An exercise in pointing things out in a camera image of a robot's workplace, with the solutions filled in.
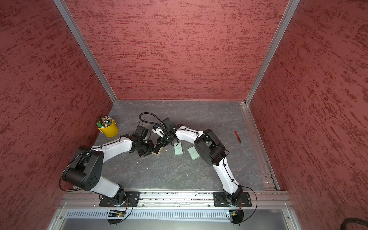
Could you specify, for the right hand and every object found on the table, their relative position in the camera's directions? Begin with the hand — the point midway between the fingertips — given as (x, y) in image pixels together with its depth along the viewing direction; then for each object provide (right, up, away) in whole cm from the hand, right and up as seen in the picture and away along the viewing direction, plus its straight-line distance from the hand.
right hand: (160, 145), depth 93 cm
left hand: (-3, -4, -3) cm, 6 cm away
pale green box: (+12, -3, -1) cm, 13 cm away
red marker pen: (+55, +5, +7) cm, 55 cm away
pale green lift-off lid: (+22, -4, -4) cm, 23 cm away
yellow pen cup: (-32, +10, -1) cm, 34 cm away
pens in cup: (-33, +16, -6) cm, 37 cm away
